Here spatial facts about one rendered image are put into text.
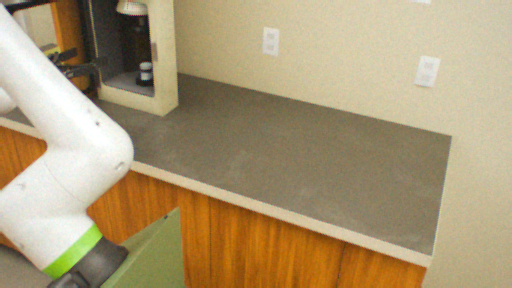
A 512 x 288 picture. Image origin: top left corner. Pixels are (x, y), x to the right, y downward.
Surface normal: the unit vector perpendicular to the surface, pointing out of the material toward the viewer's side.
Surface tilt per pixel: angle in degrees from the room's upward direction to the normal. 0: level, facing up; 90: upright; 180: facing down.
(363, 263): 90
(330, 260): 90
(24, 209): 62
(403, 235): 0
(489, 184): 90
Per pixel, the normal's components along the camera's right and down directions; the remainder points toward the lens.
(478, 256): -0.43, 0.46
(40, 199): 0.12, 0.07
